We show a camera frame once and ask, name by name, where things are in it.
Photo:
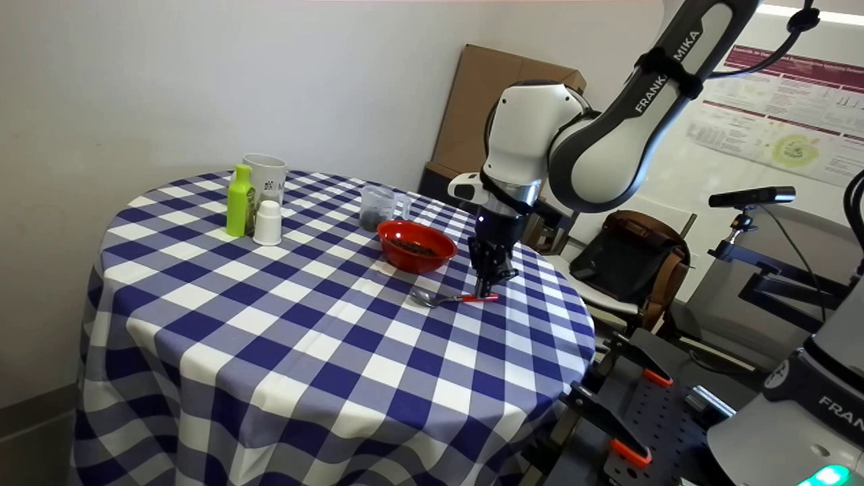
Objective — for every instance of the small white bottle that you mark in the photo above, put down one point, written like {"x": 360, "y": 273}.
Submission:
{"x": 268, "y": 222}

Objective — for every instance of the clear glass cup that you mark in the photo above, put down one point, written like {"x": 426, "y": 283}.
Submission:
{"x": 268, "y": 180}

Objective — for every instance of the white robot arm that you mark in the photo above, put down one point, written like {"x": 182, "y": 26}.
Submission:
{"x": 544, "y": 136}

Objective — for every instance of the green bottle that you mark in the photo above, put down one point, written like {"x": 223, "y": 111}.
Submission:
{"x": 239, "y": 202}

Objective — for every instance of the black camera on stand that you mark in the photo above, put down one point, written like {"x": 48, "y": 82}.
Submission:
{"x": 746, "y": 199}

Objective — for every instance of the blue white checkered tablecloth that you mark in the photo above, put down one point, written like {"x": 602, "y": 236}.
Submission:
{"x": 223, "y": 363}

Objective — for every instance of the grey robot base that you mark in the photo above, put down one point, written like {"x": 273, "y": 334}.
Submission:
{"x": 806, "y": 429}

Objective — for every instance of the metal spoon red handle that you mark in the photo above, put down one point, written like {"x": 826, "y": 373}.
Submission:
{"x": 440, "y": 298}

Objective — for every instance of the orange handled clamp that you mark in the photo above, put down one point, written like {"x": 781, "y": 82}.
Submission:
{"x": 651, "y": 371}
{"x": 621, "y": 438}

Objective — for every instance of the red plastic bowl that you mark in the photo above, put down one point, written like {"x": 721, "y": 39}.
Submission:
{"x": 414, "y": 248}

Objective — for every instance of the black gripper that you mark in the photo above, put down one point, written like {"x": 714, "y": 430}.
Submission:
{"x": 489, "y": 250}

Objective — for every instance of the wall poster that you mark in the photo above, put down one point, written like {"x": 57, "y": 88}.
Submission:
{"x": 799, "y": 114}

